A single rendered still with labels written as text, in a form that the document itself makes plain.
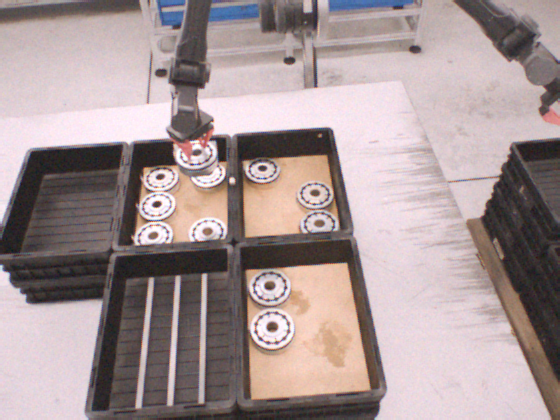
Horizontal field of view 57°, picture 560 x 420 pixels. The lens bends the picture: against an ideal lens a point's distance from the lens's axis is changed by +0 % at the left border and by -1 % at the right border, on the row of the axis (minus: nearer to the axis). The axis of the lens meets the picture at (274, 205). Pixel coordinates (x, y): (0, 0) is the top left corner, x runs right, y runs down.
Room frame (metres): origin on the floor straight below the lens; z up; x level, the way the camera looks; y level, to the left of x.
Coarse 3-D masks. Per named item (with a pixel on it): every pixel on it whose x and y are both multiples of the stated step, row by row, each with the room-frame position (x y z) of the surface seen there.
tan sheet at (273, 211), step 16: (288, 160) 1.13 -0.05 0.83; (304, 160) 1.13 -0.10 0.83; (320, 160) 1.12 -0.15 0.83; (288, 176) 1.06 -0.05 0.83; (304, 176) 1.06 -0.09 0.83; (320, 176) 1.05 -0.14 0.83; (256, 192) 1.00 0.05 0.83; (272, 192) 1.00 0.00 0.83; (288, 192) 1.00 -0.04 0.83; (256, 208) 0.94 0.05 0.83; (272, 208) 0.94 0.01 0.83; (288, 208) 0.94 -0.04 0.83; (336, 208) 0.93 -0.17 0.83; (256, 224) 0.89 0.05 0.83; (272, 224) 0.88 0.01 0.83; (288, 224) 0.88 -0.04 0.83
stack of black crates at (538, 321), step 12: (552, 252) 0.97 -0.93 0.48; (540, 264) 0.99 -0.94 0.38; (552, 264) 0.95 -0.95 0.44; (540, 276) 0.96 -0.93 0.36; (552, 276) 0.92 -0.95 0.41; (528, 288) 0.97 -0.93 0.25; (540, 288) 0.93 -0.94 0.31; (552, 288) 0.89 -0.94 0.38; (528, 300) 0.95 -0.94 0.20; (540, 300) 0.91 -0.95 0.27; (552, 300) 0.86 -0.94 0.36; (528, 312) 0.92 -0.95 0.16; (540, 312) 0.87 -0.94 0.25; (552, 312) 0.84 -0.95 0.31; (540, 324) 0.85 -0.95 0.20; (552, 324) 0.81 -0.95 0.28; (540, 336) 0.81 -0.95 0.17; (552, 336) 0.77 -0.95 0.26; (552, 348) 0.75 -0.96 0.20; (552, 360) 0.72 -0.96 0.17
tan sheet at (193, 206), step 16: (144, 192) 1.03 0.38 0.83; (176, 192) 1.02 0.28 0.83; (192, 192) 1.02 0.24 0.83; (224, 192) 1.01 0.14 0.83; (192, 208) 0.96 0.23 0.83; (208, 208) 0.95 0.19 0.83; (224, 208) 0.95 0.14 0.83; (144, 224) 0.91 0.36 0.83; (176, 224) 0.90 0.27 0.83; (192, 224) 0.90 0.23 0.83; (176, 240) 0.85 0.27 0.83
